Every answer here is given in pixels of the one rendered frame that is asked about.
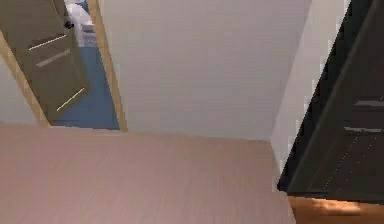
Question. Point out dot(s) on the black room door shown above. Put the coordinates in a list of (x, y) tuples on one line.
[(346, 126)]

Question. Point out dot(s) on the white toilet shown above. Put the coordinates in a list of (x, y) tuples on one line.
[(81, 23)]

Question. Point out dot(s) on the brown room door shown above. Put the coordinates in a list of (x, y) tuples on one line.
[(50, 60)]

